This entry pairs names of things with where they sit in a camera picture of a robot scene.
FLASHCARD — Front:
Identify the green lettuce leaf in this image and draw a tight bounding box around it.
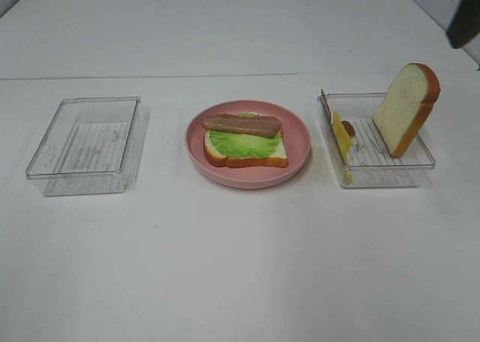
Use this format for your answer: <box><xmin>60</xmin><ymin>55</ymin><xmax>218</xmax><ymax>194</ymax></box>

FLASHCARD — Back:
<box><xmin>208</xmin><ymin>111</ymin><xmax>283</xmax><ymax>160</ymax></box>

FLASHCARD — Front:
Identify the bread slice from tray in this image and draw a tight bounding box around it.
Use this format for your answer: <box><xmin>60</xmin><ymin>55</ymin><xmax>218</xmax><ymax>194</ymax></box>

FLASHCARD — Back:
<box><xmin>203</xmin><ymin>111</ymin><xmax>290</xmax><ymax>169</ymax></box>

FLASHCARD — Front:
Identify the bacon strip from tray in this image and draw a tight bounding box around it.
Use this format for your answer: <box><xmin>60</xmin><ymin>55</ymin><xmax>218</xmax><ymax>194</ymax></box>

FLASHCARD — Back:
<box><xmin>320</xmin><ymin>90</ymin><xmax>356</xmax><ymax>137</ymax></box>
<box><xmin>202</xmin><ymin>113</ymin><xmax>282</xmax><ymax>138</ymax></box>

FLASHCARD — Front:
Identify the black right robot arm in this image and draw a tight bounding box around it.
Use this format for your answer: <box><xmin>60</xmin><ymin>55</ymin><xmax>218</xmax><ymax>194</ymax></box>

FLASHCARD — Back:
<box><xmin>445</xmin><ymin>0</ymin><xmax>479</xmax><ymax>49</ymax></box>

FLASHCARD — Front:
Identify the pink round plate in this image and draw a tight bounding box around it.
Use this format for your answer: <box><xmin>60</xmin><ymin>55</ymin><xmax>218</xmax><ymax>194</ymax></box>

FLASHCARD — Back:
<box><xmin>185</xmin><ymin>100</ymin><xmax>311</xmax><ymax>189</ymax></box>

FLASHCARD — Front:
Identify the yellow cheese slice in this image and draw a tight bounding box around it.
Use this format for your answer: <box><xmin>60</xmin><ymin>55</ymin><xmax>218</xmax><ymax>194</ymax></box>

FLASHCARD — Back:
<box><xmin>331</xmin><ymin>111</ymin><xmax>353</xmax><ymax>187</ymax></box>

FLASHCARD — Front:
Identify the clear plastic tray right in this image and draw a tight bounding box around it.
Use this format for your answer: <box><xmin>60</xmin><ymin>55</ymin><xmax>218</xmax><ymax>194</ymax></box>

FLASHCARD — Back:
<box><xmin>317</xmin><ymin>91</ymin><xmax>436</xmax><ymax>188</ymax></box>

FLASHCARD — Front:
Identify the clear plastic tray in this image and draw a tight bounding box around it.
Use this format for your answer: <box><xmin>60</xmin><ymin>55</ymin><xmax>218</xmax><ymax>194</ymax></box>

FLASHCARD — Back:
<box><xmin>317</xmin><ymin>91</ymin><xmax>436</xmax><ymax>188</ymax></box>
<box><xmin>25</xmin><ymin>97</ymin><xmax>146</xmax><ymax>197</ymax></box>

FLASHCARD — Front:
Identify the clear plastic tray left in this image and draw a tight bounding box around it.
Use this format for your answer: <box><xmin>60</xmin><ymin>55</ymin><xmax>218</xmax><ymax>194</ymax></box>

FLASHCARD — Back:
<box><xmin>25</xmin><ymin>97</ymin><xmax>146</xmax><ymax>197</ymax></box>

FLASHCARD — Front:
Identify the bread slice in right tray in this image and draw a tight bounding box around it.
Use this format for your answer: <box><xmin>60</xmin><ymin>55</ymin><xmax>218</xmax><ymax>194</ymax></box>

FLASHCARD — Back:
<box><xmin>372</xmin><ymin>63</ymin><xmax>441</xmax><ymax>158</ymax></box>

